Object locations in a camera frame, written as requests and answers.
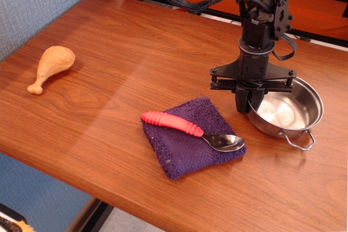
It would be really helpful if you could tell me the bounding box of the purple folded cloth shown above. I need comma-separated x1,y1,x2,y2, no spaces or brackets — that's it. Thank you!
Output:
141,97,247,180

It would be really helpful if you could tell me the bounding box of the red handled metal spoon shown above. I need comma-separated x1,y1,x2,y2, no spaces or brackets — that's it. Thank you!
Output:
141,111,245,152

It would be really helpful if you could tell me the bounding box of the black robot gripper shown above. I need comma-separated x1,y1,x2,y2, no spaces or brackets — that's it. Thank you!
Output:
210,44,297,114

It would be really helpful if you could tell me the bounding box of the plastic toy chicken drumstick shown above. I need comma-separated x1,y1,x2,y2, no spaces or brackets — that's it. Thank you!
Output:
27,46,76,95

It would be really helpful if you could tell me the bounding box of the small stainless steel pot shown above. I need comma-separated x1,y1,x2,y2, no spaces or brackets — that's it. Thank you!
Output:
247,78,324,151

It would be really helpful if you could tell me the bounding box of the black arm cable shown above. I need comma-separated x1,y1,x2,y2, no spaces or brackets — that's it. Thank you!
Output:
153,0,298,61

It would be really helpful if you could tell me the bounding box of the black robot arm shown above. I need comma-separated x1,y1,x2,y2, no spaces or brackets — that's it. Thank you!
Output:
210,0,297,114

